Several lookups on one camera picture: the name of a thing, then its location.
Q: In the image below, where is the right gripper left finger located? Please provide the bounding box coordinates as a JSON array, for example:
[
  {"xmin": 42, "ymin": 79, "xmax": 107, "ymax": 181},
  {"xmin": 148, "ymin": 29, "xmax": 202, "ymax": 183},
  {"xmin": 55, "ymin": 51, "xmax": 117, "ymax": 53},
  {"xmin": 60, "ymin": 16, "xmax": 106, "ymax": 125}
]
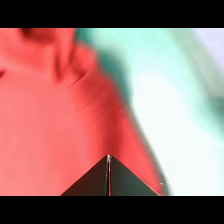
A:
[{"xmin": 60, "ymin": 154, "xmax": 110, "ymax": 197}]

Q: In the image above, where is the red garment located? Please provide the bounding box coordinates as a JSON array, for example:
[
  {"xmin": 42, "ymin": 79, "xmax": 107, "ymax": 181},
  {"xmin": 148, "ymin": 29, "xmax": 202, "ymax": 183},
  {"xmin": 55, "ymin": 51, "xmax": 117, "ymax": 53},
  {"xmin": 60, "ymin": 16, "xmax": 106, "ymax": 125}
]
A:
[{"xmin": 0, "ymin": 27, "xmax": 167, "ymax": 197}]

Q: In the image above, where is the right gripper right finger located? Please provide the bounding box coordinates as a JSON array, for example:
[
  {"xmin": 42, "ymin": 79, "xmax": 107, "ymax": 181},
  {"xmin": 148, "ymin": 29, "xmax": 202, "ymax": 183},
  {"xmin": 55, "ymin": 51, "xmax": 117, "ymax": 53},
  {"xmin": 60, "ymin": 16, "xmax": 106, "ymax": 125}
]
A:
[{"xmin": 108, "ymin": 154, "xmax": 160, "ymax": 197}]

